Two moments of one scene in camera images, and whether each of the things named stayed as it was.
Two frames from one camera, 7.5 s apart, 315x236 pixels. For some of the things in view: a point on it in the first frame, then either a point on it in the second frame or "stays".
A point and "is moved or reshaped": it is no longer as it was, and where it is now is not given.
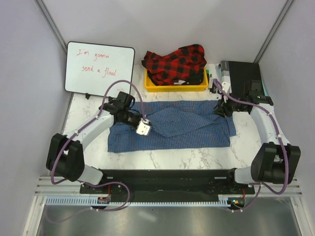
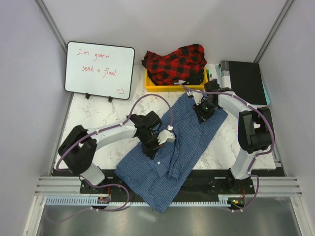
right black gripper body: (228, 108) to (204, 109)
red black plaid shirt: (185, 66) stays
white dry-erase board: (98, 69) stays
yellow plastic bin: (150, 87) stays
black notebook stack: (240, 72) stays
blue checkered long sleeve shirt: (173, 124) is moved or reshaped
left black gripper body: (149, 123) to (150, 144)
